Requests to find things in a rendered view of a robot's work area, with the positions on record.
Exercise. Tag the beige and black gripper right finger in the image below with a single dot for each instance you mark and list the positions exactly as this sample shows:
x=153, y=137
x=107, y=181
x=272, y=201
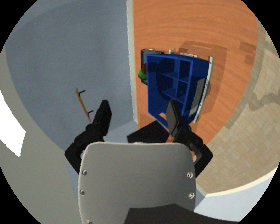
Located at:
x=185, y=136

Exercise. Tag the blue plastic crate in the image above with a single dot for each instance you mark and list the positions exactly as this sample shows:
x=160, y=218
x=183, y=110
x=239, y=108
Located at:
x=162, y=72

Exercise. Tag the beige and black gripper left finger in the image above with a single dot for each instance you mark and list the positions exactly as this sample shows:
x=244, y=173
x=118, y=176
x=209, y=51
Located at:
x=94, y=132

